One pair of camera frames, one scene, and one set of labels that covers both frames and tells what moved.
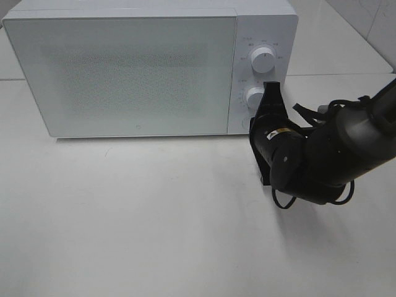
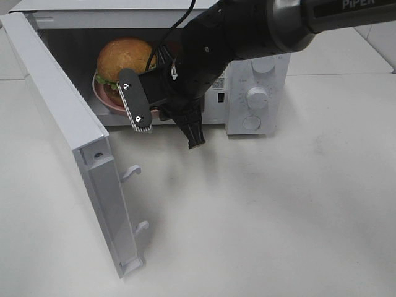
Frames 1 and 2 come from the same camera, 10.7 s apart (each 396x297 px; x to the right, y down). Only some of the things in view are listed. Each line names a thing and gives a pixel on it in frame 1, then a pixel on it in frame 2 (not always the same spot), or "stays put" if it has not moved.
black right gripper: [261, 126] → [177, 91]
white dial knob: [263, 60] stays put
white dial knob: [253, 96] stays put
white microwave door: [129, 76] → [86, 127]
